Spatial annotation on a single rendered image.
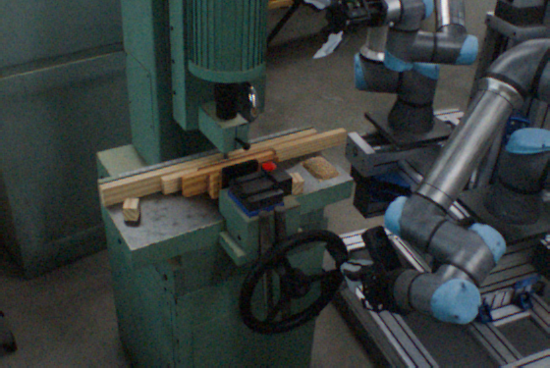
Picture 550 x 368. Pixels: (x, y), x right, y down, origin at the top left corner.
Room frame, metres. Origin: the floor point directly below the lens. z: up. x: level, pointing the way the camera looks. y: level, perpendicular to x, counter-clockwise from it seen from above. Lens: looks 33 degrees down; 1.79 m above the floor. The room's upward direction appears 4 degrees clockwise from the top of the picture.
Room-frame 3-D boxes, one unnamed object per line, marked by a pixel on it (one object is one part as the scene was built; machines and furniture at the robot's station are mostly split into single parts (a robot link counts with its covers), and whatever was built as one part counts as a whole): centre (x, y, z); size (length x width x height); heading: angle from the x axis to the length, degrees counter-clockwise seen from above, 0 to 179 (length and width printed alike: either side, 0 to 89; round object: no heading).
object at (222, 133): (1.33, 0.13, 1.03); 0.14 x 0.07 x 0.09; 33
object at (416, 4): (1.45, -0.29, 1.32); 0.11 x 0.08 x 0.09; 123
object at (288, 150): (1.36, 0.04, 0.92); 0.54 x 0.02 x 0.04; 123
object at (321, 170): (1.36, -0.12, 0.91); 0.10 x 0.07 x 0.02; 33
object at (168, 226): (1.21, 0.08, 0.87); 0.61 x 0.30 x 0.06; 123
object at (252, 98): (1.49, 0.09, 1.02); 0.12 x 0.03 x 0.12; 33
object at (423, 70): (1.80, -0.43, 0.98); 0.13 x 0.12 x 0.14; 88
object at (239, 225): (1.14, 0.03, 0.92); 0.15 x 0.13 x 0.09; 123
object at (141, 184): (1.32, 0.15, 0.93); 0.60 x 0.02 x 0.05; 123
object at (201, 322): (1.41, 0.19, 0.36); 0.58 x 0.45 x 0.71; 33
